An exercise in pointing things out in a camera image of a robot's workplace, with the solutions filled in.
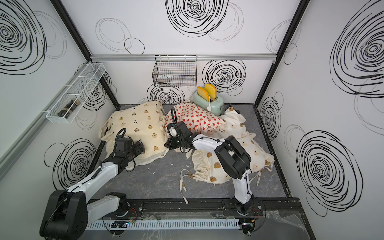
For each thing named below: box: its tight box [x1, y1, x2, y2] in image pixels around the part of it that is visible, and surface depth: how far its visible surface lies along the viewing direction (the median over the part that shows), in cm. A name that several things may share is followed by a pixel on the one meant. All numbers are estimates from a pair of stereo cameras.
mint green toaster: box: [193, 91, 224, 117], surface depth 103 cm
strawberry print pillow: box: [164, 102, 227, 135], surface depth 93 cm
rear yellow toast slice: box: [204, 83, 218, 100], surface depth 104 cm
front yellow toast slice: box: [197, 86, 210, 102], surface depth 103 cm
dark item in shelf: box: [57, 99, 81, 119], surface depth 69 cm
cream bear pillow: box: [100, 101, 169, 168], surface depth 95 cm
